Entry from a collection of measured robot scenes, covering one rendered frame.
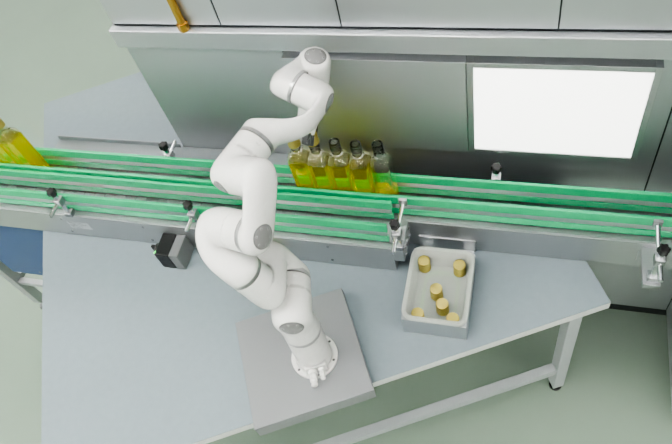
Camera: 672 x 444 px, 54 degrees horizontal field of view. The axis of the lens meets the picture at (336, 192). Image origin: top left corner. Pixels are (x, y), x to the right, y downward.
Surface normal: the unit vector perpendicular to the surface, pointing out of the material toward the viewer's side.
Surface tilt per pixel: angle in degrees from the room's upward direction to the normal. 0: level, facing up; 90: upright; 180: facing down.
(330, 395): 3
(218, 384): 0
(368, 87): 90
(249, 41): 90
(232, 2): 90
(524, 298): 0
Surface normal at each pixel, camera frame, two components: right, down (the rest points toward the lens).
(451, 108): -0.22, 0.81
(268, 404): -0.18, -0.62
